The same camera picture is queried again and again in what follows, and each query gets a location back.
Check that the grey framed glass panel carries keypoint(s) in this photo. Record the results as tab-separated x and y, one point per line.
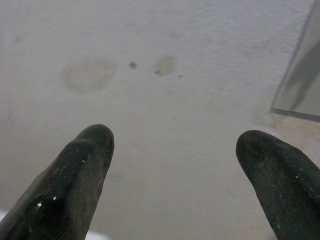
301	72

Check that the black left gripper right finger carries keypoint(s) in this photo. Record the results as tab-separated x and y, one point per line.
282	182

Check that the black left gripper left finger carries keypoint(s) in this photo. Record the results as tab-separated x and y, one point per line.
65	185

